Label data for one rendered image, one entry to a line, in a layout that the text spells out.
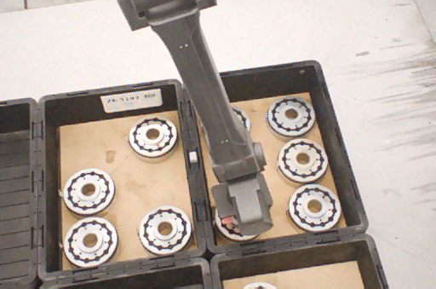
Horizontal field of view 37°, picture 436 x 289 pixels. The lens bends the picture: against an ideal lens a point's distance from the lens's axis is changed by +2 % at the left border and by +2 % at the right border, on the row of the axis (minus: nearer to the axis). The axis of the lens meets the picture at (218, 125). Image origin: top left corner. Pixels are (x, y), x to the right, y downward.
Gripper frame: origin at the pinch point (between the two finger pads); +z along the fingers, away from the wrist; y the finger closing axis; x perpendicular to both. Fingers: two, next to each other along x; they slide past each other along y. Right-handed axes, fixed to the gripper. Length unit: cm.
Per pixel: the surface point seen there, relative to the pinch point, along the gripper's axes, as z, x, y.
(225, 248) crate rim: -5.9, -7.8, -5.5
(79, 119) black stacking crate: 4.6, 32.7, -26.6
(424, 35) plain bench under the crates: 19, 41, 64
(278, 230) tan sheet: 4.2, -4.0, 6.9
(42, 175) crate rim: -3.4, 17.4, -35.1
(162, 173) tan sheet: 5.1, 15.2, -12.4
